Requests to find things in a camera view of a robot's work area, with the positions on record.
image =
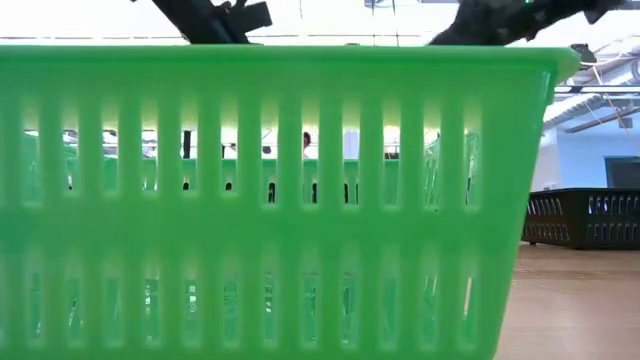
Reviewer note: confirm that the black plastic slotted basket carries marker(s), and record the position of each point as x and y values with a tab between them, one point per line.
580	220

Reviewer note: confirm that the green plastic slotted basket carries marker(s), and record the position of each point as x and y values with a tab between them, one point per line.
300	225

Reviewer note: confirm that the dark ceiling fixture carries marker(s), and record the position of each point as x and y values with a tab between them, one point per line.
584	52

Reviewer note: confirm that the black pole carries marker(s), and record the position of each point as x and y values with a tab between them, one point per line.
188	145

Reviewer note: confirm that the grey ceiling beam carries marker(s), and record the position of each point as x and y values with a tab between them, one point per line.
600	120

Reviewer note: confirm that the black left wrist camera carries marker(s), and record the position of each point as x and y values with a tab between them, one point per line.
250	17

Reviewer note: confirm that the dark wall panel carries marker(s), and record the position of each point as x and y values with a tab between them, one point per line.
625	172

